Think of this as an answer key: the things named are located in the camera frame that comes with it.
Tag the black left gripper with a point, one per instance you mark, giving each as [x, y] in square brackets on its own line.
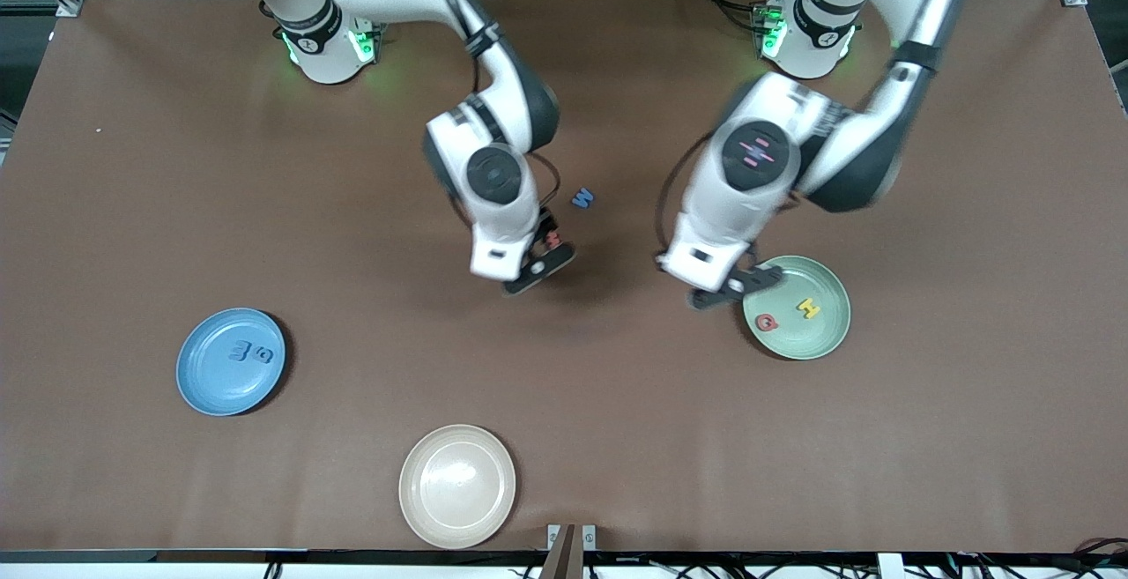
[752, 248]

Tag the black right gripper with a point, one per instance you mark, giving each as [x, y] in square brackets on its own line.
[548, 228]

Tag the red lowercase letter m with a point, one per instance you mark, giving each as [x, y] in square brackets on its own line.
[552, 241]

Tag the blue capital letter M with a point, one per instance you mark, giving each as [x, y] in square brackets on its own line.
[582, 198]

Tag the red letter Q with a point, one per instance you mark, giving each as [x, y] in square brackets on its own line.
[760, 322]

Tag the yellow letter H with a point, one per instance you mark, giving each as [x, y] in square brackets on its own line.
[809, 308]

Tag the blue letter g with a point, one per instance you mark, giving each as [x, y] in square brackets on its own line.
[265, 355]

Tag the blue lowercase letter m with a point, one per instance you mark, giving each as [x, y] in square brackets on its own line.
[240, 352]

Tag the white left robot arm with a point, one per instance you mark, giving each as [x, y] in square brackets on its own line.
[758, 200]

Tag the green plate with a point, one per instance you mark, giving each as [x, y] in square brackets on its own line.
[802, 341]

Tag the beige plate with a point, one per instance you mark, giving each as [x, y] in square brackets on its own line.
[456, 486]

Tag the blue plate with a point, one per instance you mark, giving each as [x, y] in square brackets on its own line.
[220, 385]

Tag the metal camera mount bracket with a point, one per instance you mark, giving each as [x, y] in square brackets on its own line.
[571, 553]

